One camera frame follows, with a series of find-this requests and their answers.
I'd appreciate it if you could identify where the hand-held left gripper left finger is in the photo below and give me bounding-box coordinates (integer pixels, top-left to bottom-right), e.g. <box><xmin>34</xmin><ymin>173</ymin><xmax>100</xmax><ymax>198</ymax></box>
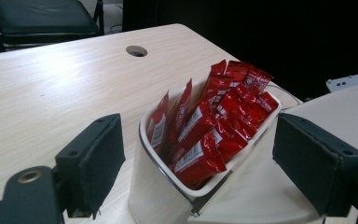
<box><xmin>54</xmin><ymin>113</ymin><xmax>127</xmax><ymax>219</ymax></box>

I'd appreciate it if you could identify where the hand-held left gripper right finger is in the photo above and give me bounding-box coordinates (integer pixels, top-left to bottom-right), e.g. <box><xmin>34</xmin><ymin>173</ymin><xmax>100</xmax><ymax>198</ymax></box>
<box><xmin>271</xmin><ymin>112</ymin><xmax>358</xmax><ymax>218</ymax></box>

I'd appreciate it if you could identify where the white storage box with lid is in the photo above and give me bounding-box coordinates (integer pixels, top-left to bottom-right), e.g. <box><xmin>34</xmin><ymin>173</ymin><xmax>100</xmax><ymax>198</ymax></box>
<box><xmin>128</xmin><ymin>81</ymin><xmax>358</xmax><ymax>224</ymax></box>

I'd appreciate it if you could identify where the bunch of red packets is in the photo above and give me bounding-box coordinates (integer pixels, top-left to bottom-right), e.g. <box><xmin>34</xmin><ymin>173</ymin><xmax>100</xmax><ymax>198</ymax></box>
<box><xmin>145</xmin><ymin>59</ymin><xmax>280</xmax><ymax>189</ymax></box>

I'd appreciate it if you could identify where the black folding chair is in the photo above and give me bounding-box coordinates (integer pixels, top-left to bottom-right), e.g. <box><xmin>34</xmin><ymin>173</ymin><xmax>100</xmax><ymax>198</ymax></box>
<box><xmin>0</xmin><ymin>0</ymin><xmax>105</xmax><ymax>54</ymax></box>

